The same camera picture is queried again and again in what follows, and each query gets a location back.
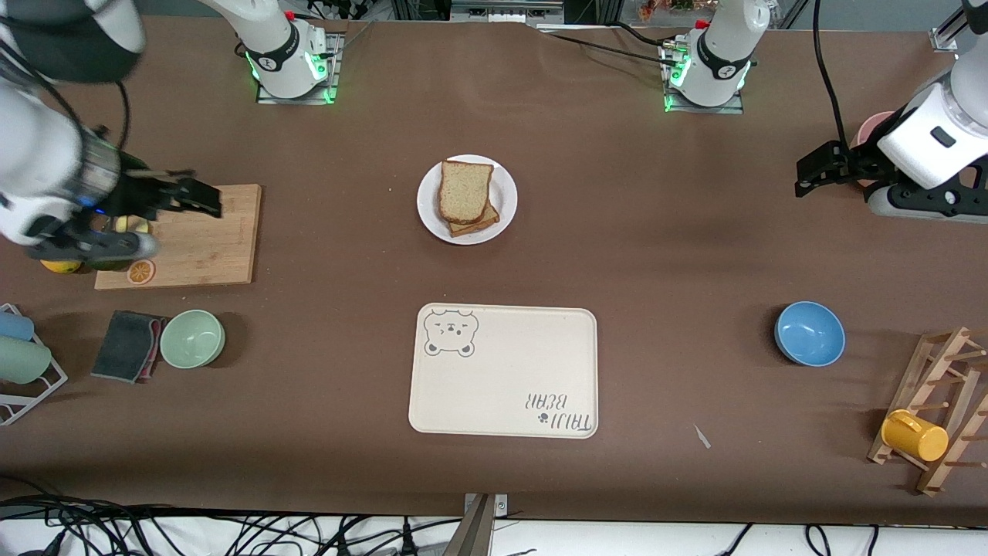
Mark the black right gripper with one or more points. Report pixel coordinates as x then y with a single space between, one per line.
136 196

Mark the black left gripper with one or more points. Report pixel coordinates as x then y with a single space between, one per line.
859 165

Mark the plain bread slice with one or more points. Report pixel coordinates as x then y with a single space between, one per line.
465 193

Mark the white round plate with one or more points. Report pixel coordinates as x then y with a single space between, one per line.
505 193

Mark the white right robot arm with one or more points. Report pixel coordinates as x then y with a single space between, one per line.
38 154

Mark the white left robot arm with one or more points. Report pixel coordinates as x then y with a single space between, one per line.
938 131

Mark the wooden cutting board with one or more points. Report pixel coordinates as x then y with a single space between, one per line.
216 255

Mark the pink bowl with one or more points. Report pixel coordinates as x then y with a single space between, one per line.
868 127

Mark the yellow plastic knife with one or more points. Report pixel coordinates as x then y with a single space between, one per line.
123 225

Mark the orange slice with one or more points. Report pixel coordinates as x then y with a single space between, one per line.
140 272

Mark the green avocado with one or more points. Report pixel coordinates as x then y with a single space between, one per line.
112 266

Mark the pale green bowl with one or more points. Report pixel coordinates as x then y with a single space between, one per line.
191 340

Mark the yellow lemon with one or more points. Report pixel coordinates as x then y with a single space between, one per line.
62 267

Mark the blue bowl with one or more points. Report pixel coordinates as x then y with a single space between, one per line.
809 333

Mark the grey folded cloth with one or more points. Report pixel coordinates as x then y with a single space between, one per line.
123 346

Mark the orange artificial flowers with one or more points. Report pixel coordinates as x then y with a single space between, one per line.
664 8

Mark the light blue cup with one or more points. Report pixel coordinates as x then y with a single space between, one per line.
15 326

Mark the wooden cup rack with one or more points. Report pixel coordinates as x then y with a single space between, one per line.
925 378

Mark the pale green cup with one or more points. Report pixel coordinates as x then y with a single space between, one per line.
23 360

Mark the yellow mug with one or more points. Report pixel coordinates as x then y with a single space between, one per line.
918 439

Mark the small white tape scrap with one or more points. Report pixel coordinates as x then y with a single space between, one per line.
702 436

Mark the cream bear print tray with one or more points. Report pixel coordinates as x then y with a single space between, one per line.
502 378

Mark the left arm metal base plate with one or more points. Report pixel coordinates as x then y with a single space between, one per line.
702 110

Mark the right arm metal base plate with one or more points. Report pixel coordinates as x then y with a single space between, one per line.
297 100

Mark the aluminium frame profile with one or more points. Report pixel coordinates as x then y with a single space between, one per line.
945 35

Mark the metal background frame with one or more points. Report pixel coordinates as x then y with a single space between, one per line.
502 9

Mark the metal table edge bracket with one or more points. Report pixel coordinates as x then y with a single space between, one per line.
482 533

